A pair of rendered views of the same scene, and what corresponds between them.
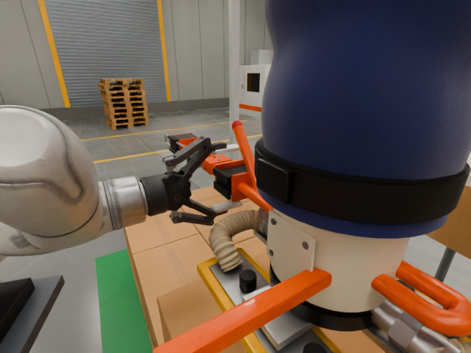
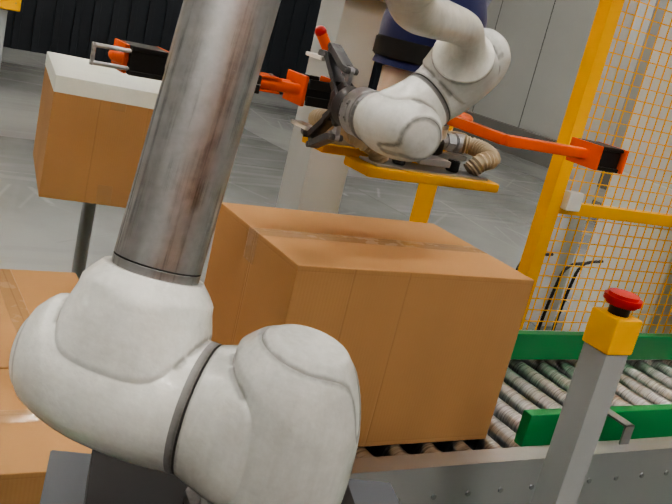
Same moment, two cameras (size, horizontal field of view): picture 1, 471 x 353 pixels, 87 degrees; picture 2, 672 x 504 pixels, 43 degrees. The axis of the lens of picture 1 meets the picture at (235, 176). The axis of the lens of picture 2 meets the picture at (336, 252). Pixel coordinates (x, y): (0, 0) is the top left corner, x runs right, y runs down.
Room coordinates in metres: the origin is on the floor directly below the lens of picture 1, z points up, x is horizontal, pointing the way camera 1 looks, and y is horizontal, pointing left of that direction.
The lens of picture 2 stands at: (0.45, 1.72, 1.40)
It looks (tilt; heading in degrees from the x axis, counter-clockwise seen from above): 15 degrees down; 268
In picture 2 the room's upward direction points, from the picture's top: 14 degrees clockwise
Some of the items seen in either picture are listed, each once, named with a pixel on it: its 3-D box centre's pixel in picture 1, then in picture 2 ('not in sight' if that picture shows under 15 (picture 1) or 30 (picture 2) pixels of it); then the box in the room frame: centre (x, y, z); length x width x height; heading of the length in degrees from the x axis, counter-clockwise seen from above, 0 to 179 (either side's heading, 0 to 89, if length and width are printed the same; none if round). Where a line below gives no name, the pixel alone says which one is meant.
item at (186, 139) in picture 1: (186, 143); (141, 59); (0.81, 0.17, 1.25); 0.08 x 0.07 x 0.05; 31
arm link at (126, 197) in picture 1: (127, 201); (366, 114); (0.40, 0.20, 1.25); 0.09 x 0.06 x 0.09; 31
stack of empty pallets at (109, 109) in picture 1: (123, 101); not in sight; (7.66, 3.34, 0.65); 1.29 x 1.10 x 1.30; 33
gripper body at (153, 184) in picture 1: (167, 192); (345, 105); (0.44, 0.13, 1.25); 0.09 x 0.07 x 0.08; 121
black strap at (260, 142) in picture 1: (343, 161); (427, 55); (0.29, -0.13, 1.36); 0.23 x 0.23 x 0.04
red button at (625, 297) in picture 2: not in sight; (621, 303); (-0.14, 0.21, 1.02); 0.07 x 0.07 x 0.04
